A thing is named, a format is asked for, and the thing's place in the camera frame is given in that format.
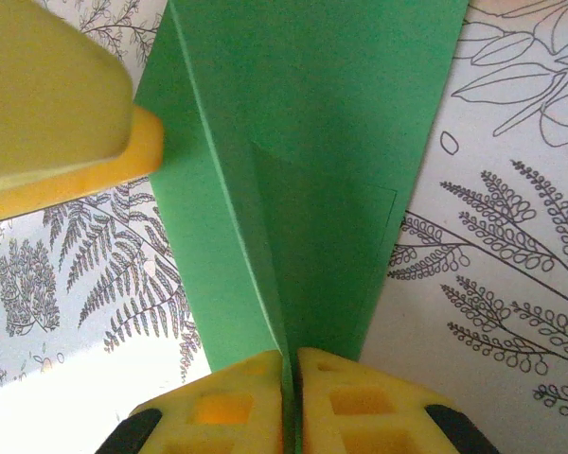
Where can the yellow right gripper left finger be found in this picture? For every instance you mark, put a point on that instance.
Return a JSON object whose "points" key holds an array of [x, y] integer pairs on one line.
{"points": [[227, 425]]}

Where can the floral patterned table cover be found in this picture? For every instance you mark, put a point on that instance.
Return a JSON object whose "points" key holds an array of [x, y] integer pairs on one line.
{"points": [[502, 236]]}

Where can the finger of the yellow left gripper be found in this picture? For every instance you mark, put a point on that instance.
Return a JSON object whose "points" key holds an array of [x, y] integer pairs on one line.
{"points": [[42, 118]]}

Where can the green paper sheet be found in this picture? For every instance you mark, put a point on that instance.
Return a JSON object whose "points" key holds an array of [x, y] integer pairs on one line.
{"points": [[312, 142]]}

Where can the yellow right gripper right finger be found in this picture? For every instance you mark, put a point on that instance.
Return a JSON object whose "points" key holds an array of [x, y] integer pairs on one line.
{"points": [[360, 425]]}

